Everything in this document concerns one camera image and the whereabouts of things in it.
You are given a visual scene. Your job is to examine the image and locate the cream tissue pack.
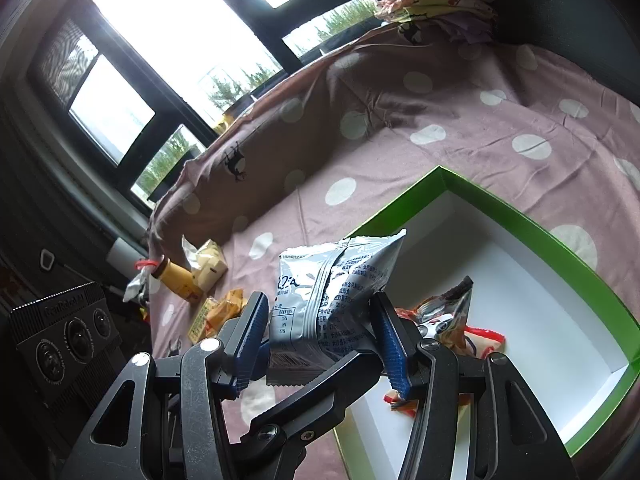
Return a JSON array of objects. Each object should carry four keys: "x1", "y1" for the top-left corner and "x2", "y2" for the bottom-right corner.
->
[{"x1": 181, "y1": 235, "x2": 229, "y2": 291}]

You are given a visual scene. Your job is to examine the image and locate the dark grey cushion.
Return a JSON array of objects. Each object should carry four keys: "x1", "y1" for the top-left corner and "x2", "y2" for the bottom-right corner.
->
[{"x1": 492, "y1": 0, "x2": 640, "y2": 126}]

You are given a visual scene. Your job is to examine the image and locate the orange wafer packet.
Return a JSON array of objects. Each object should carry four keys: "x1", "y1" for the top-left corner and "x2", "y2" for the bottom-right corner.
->
[{"x1": 207, "y1": 287, "x2": 247, "y2": 335}]

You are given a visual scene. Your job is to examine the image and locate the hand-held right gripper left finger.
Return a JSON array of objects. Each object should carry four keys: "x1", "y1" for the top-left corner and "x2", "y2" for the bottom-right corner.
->
[{"x1": 60, "y1": 291, "x2": 271, "y2": 480}]

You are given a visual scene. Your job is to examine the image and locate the yellow container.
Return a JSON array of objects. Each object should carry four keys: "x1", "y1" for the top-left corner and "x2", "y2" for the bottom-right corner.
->
[{"x1": 215, "y1": 105, "x2": 251, "y2": 133}]

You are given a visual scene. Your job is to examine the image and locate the pink dotted bedsheet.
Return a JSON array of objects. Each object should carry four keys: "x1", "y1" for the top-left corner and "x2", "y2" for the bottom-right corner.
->
[{"x1": 145, "y1": 10, "x2": 640, "y2": 480}]

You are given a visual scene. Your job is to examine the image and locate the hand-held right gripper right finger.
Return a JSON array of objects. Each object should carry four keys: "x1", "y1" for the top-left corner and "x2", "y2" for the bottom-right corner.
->
[{"x1": 369, "y1": 291, "x2": 576, "y2": 480}]

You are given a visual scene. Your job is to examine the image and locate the white silver snack bag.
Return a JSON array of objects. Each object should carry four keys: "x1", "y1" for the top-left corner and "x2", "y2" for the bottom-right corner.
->
[{"x1": 267, "y1": 229, "x2": 407, "y2": 386}]

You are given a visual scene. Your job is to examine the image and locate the white paper roll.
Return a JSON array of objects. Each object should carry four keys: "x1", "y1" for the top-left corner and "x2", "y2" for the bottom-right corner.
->
[{"x1": 106, "y1": 237, "x2": 147, "y2": 273}]

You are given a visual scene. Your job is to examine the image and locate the pile of folded clothes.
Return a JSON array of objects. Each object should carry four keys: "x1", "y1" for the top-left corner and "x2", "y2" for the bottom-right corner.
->
[{"x1": 375, "y1": 0, "x2": 501, "y2": 43}]

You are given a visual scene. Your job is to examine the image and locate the crumpled silver foil wrapper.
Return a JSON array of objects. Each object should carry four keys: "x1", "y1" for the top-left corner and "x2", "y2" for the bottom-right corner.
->
[{"x1": 122, "y1": 266, "x2": 152, "y2": 306}]

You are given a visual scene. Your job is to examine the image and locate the yellow cracker packet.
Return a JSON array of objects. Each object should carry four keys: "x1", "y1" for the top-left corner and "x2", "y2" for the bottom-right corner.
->
[{"x1": 189, "y1": 297, "x2": 221, "y2": 345}]

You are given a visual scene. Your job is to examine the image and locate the dark cabinet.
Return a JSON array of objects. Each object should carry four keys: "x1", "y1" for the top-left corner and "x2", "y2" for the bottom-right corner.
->
[{"x1": 0, "y1": 85, "x2": 151, "y2": 480}]

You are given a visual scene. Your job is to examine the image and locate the large orange snack bag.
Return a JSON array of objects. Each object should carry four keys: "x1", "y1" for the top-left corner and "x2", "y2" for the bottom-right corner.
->
[{"x1": 382, "y1": 310, "x2": 507, "y2": 418}]

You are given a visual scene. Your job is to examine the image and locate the green cardboard box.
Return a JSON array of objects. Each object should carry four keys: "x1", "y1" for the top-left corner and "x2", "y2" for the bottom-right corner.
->
[{"x1": 332, "y1": 165, "x2": 640, "y2": 480}]

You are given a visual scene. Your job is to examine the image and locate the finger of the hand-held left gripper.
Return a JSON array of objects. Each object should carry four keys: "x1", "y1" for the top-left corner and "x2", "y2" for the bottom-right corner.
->
[{"x1": 239, "y1": 350, "x2": 382, "y2": 461}]

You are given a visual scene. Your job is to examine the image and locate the yellow bear bottle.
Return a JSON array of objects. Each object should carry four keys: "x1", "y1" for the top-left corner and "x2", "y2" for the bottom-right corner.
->
[{"x1": 131, "y1": 256, "x2": 206, "y2": 305}]

